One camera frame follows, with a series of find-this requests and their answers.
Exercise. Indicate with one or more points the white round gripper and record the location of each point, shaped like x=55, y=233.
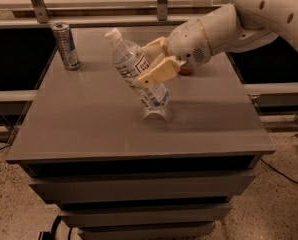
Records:
x=188, y=44

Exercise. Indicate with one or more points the clear blue-labelled plastic bottle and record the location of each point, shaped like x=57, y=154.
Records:
x=131, y=62

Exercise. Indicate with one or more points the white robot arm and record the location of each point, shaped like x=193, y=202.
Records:
x=239, y=26

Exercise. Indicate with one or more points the red Coca-Cola can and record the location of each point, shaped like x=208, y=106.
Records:
x=186, y=71

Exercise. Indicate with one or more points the silver blue energy drink can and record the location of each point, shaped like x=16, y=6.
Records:
x=65, y=43

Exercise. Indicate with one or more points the grey drawer cabinet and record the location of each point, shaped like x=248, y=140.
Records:
x=117, y=175

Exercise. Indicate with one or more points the metal railing frame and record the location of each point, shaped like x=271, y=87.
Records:
x=34, y=13

